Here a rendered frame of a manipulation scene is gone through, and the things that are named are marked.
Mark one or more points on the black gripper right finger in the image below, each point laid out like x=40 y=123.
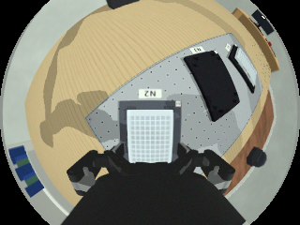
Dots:
x=220 y=173

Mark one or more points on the white label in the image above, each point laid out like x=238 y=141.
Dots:
x=149 y=93
x=227 y=47
x=197 y=50

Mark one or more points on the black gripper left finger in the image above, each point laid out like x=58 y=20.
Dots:
x=83 y=173

